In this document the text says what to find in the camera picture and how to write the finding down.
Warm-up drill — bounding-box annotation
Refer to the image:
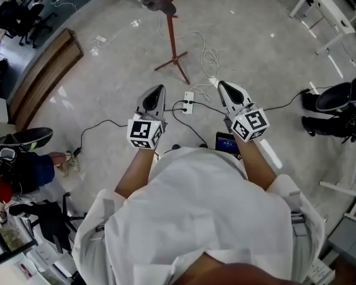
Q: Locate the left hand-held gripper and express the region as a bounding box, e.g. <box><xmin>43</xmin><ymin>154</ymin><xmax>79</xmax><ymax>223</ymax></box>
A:
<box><xmin>126</xmin><ymin>84</ymin><xmax>169</xmax><ymax>150</ymax></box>

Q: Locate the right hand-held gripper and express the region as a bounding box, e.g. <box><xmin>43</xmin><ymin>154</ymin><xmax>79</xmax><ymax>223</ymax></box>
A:
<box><xmin>218</xmin><ymin>81</ymin><xmax>269</xmax><ymax>143</ymax></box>

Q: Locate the red-brown coat rack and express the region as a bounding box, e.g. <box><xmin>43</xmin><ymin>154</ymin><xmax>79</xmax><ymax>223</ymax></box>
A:
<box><xmin>153</xmin><ymin>0</ymin><xmax>192</xmax><ymax>86</ymax></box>

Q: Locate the person's right forearm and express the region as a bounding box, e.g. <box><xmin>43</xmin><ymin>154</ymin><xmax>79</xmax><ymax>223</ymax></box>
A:
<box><xmin>233</xmin><ymin>135</ymin><xmax>278</xmax><ymax>191</ymax></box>

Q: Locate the person's left forearm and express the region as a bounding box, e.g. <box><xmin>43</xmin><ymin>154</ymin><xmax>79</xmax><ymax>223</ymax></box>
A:
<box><xmin>114</xmin><ymin>147</ymin><xmax>157</xmax><ymax>198</ymax></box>

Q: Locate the white power strip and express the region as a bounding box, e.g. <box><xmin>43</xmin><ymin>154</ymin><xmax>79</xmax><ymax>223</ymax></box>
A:
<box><xmin>182</xmin><ymin>91</ymin><xmax>195</xmax><ymax>115</ymax></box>

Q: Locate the black tablet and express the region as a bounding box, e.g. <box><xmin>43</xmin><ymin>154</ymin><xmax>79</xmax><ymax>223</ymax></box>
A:
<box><xmin>215</xmin><ymin>131</ymin><xmax>241</xmax><ymax>157</ymax></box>

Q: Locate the small white power adapter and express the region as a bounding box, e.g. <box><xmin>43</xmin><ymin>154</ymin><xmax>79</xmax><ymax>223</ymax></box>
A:
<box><xmin>88</xmin><ymin>34</ymin><xmax>108</xmax><ymax>48</ymax></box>

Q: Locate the curved wooden bench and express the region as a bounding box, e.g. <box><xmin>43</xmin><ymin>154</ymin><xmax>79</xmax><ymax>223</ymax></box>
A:
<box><xmin>7</xmin><ymin>27</ymin><xmax>85</xmax><ymax>131</ymax></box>

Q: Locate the person's white shirt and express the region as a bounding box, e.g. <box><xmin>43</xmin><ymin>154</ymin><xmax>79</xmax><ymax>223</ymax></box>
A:
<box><xmin>72</xmin><ymin>146</ymin><xmax>327</xmax><ymax>285</ymax></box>

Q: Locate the white table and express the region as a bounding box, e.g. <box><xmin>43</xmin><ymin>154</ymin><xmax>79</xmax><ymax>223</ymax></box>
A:
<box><xmin>288</xmin><ymin>0</ymin><xmax>356</xmax><ymax>68</ymax></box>

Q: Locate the black swivel chair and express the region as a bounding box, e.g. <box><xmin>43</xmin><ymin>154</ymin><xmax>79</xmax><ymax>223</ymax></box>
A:
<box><xmin>31</xmin><ymin>192</ymin><xmax>87</xmax><ymax>254</ymax></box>

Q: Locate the black office chair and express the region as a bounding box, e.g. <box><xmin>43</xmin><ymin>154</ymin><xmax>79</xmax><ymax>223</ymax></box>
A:
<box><xmin>0</xmin><ymin>0</ymin><xmax>58</xmax><ymax>49</ymax></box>

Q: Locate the grey cabinet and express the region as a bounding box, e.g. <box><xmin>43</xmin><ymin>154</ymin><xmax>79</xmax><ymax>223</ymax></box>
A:
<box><xmin>327</xmin><ymin>217</ymin><xmax>356</xmax><ymax>268</ymax></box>

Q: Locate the long white cable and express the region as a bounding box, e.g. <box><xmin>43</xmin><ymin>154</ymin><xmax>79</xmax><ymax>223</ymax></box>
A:
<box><xmin>157</xmin><ymin>15</ymin><xmax>221</xmax><ymax>102</ymax></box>

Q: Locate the thin black cable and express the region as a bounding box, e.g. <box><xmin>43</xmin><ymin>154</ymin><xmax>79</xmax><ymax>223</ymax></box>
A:
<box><xmin>255</xmin><ymin>86</ymin><xmax>333</xmax><ymax>112</ymax></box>

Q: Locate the black cable with adapter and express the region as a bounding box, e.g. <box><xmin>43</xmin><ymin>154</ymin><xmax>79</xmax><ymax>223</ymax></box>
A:
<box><xmin>73</xmin><ymin>100</ymin><xmax>185</xmax><ymax>157</ymax></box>

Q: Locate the beige rope bundle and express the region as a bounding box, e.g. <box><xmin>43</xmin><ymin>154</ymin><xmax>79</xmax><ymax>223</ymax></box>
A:
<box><xmin>58</xmin><ymin>150</ymin><xmax>81</xmax><ymax>178</ymax></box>

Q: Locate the grey harness strap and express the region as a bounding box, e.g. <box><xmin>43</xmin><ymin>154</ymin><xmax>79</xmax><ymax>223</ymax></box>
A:
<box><xmin>287</xmin><ymin>190</ymin><xmax>308</xmax><ymax>238</ymax></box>

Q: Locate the white table frame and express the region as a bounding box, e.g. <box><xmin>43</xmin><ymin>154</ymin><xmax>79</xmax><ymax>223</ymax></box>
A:
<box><xmin>318</xmin><ymin>137</ymin><xmax>356</xmax><ymax>200</ymax></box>

